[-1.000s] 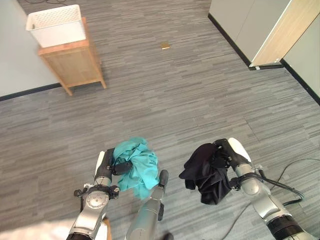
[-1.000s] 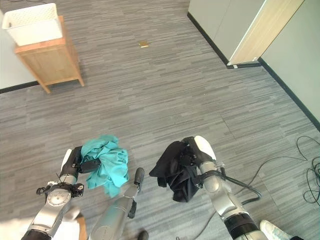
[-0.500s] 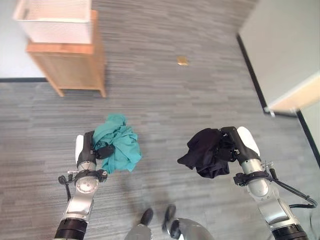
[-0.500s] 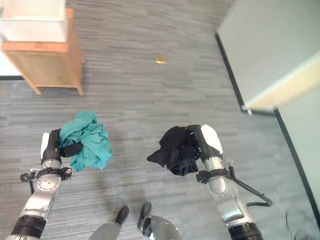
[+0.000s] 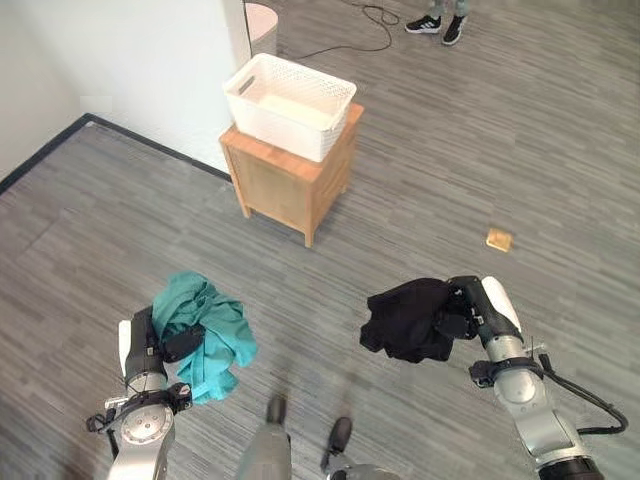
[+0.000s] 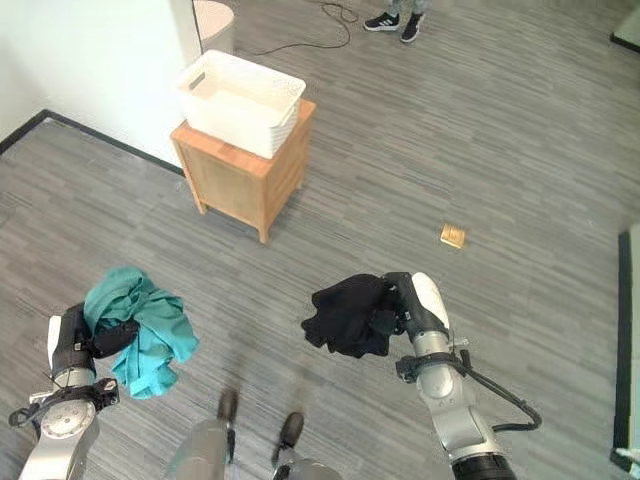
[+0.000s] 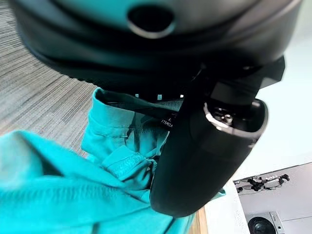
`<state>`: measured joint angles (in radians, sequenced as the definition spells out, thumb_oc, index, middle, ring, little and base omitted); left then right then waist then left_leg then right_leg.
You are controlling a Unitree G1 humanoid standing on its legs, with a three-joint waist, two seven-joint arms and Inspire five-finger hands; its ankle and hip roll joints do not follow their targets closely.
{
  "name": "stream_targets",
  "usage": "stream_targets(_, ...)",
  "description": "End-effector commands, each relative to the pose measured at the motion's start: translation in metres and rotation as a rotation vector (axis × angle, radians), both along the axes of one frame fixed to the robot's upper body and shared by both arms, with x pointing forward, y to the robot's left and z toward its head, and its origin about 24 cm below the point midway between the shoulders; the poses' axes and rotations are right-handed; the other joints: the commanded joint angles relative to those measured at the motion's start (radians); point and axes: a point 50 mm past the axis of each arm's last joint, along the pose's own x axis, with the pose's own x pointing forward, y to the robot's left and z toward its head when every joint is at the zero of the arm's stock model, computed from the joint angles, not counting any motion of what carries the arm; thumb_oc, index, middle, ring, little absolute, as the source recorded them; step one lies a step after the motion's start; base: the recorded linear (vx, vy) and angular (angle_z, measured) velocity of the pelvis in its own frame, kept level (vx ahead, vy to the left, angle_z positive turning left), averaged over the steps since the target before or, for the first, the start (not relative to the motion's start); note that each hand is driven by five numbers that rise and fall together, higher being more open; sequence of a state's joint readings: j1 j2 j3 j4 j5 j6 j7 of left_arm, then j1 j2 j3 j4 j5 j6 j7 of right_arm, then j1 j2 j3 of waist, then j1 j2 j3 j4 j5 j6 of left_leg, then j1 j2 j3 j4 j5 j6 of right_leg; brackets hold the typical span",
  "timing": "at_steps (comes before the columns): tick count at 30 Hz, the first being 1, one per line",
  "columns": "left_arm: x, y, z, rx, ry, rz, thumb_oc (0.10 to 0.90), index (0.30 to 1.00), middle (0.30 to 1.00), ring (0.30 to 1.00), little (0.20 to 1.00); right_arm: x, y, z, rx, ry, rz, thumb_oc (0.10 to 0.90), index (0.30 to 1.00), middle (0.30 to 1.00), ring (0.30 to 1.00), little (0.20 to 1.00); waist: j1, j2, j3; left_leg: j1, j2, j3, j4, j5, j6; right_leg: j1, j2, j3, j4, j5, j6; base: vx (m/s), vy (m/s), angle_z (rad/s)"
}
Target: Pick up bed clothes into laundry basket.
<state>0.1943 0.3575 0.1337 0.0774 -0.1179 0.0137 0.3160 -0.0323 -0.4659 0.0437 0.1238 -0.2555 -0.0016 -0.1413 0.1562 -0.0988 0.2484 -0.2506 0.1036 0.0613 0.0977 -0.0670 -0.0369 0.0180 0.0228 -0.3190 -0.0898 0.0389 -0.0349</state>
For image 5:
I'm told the black garment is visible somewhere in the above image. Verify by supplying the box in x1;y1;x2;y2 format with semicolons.
359;277;454;364

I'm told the small wooden block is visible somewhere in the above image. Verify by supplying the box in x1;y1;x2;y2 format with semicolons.
486;227;514;253

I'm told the round pink pouf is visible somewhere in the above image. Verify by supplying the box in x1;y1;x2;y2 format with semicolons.
243;2;280;55

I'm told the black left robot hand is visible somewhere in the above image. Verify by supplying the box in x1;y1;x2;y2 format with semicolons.
118;305;207;382

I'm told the black floor cable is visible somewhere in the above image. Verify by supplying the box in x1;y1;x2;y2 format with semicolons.
294;0;401;60

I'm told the wooden bedside cabinet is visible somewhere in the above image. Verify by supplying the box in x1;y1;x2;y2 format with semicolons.
218;103;365;248

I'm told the teal garment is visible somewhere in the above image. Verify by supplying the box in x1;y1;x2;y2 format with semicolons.
151;271;259;406

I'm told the silver robot left leg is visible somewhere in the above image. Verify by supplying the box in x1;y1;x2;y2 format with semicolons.
236;394;293;480

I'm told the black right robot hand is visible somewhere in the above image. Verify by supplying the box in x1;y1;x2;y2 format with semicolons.
432;275;523;343

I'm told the white plastic laundry basket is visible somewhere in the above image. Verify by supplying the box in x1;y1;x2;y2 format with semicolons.
222;52;358;163

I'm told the person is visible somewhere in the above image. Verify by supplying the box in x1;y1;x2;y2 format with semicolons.
404;0;470;47

